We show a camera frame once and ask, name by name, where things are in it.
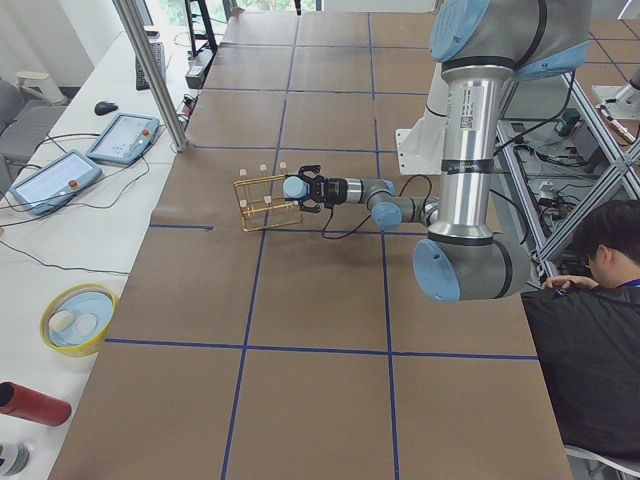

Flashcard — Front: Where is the aluminium side frame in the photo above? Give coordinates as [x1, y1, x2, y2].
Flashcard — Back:
[496, 63, 639, 270]

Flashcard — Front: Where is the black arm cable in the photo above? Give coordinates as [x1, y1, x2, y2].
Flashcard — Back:
[321, 174, 441, 240]

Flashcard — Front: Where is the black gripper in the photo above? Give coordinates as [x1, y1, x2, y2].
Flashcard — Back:
[298, 165, 347, 214]

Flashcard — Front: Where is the aluminium frame post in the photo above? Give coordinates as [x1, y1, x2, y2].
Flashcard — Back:
[112, 0, 188, 152]

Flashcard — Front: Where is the blue teach pendant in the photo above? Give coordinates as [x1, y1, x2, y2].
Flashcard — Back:
[9, 150, 102, 216]
[86, 113, 160, 166]

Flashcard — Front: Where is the person in black shirt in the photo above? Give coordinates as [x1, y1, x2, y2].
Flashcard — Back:
[521, 200, 639, 461]

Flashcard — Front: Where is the light blue plastic cup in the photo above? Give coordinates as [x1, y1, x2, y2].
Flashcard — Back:
[282, 176, 309, 200]

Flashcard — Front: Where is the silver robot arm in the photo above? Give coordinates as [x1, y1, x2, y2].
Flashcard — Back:
[283, 1, 592, 302]

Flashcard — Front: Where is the far blue teach pendant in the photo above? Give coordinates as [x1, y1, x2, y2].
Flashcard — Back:
[86, 113, 160, 166]

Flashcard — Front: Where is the black keyboard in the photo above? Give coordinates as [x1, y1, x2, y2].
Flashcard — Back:
[134, 40, 167, 92]

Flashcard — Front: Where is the near blue teach pendant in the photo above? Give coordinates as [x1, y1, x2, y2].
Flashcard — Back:
[9, 150, 102, 216]

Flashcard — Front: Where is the black computer mouse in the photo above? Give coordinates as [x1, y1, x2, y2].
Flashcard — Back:
[94, 101, 118, 116]

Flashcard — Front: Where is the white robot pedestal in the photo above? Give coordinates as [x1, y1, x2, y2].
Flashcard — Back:
[396, 63, 448, 175]

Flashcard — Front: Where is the gold wire cup holder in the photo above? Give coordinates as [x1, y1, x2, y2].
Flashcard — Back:
[233, 162, 303, 232]

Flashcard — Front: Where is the red cylinder bottle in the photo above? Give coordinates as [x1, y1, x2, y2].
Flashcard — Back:
[1, 381, 72, 427]

